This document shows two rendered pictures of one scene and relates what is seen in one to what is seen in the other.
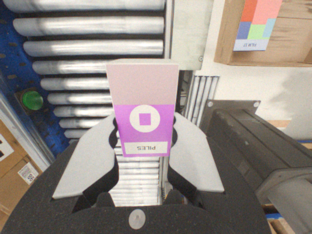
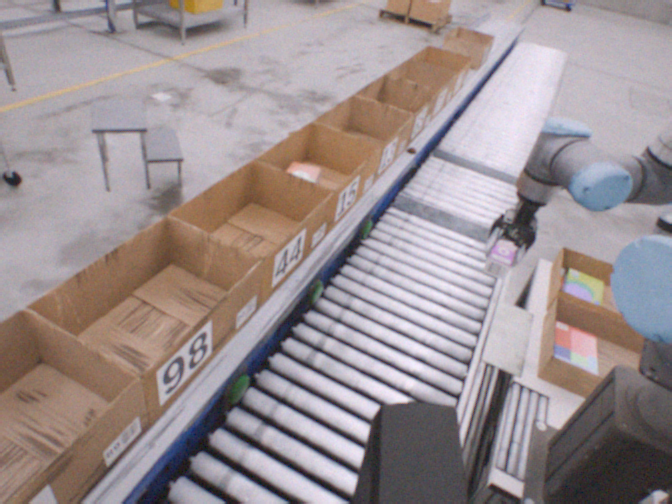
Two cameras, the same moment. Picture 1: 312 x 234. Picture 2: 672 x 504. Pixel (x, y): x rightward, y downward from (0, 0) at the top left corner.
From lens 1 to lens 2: 124 cm
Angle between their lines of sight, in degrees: 82
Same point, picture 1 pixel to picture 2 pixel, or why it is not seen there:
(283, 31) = not seen: hidden behind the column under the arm
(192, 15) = (509, 331)
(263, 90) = not seen: hidden behind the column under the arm
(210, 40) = (530, 357)
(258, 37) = (583, 364)
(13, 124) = (301, 279)
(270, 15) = (589, 353)
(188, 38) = (505, 345)
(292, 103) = not seen: outside the picture
